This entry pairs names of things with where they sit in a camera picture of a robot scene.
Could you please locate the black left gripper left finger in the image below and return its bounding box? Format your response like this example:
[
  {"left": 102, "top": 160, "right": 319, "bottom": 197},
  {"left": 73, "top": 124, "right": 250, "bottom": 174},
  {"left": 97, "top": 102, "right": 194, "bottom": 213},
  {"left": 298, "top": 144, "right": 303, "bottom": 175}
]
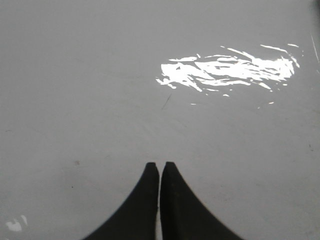
[{"left": 85, "top": 162, "right": 160, "bottom": 240}]

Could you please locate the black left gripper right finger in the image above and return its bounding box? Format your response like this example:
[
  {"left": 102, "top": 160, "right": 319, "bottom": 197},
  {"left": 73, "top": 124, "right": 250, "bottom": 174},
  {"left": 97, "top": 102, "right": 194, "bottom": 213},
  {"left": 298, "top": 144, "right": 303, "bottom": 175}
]
[{"left": 160, "top": 162, "right": 241, "bottom": 240}]

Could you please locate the white whiteboard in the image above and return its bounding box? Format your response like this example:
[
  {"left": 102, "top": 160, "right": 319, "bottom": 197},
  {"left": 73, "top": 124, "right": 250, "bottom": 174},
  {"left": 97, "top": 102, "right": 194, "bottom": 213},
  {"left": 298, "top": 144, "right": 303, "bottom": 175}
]
[{"left": 0, "top": 0, "right": 320, "bottom": 240}]

